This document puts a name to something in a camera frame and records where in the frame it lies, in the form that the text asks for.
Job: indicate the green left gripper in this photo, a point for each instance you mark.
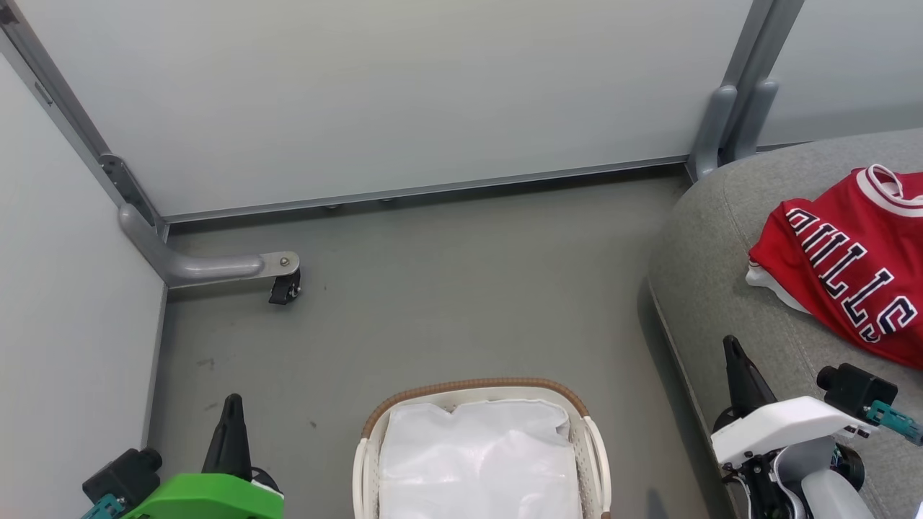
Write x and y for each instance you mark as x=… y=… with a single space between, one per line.
x=209 y=501

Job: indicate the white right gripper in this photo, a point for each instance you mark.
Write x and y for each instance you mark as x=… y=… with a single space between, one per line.
x=779 y=425

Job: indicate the red Bulls basketball jersey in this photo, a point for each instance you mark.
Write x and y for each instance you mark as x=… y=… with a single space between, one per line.
x=851 y=267

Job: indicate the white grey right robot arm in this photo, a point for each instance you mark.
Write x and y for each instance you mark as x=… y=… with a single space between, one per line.
x=829 y=497

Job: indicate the white basket liner bag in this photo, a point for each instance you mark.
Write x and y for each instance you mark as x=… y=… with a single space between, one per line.
x=476 y=461

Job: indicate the white laundry basket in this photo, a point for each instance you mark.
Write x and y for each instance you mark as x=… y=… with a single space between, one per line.
x=476 y=384

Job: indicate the grey fabric sofa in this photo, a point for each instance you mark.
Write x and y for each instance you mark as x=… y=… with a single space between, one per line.
x=721 y=274

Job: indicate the black caster wheel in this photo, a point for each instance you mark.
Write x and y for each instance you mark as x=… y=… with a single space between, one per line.
x=283 y=290

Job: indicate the grey metal partition foot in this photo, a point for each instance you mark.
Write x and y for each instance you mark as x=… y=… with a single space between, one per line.
x=202 y=268

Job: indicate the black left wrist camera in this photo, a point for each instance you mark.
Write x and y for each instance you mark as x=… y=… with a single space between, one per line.
x=122 y=476

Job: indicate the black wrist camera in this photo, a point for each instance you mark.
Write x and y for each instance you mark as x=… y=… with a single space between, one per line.
x=122 y=476
x=858 y=389

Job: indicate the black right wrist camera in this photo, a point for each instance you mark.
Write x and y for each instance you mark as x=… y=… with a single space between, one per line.
x=858 y=389

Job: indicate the grey hinged corner post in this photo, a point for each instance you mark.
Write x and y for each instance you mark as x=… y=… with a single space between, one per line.
x=65 y=108

